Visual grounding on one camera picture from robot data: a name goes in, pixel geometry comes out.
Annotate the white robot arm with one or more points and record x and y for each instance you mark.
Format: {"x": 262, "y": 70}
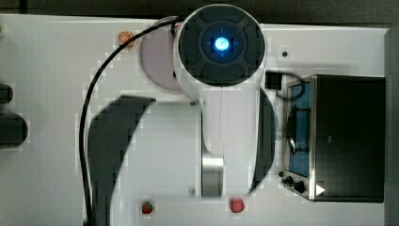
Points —
{"x": 219, "y": 56}

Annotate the pink round plate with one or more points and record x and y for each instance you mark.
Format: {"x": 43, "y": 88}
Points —
{"x": 156, "y": 58}

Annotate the red round fruit toy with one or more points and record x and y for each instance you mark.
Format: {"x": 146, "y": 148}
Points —
{"x": 237, "y": 205}

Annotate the orange slice toy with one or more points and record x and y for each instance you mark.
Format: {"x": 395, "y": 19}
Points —
{"x": 124, "y": 36}

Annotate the black toaster oven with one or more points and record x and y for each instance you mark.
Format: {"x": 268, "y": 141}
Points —
{"x": 334, "y": 138}

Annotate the large black pan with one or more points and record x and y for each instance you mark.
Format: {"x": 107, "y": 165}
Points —
{"x": 13, "y": 130}

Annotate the small black pot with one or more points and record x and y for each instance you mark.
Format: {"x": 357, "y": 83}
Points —
{"x": 6, "y": 94}

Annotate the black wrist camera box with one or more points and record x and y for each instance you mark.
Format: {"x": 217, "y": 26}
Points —
{"x": 273, "y": 80}

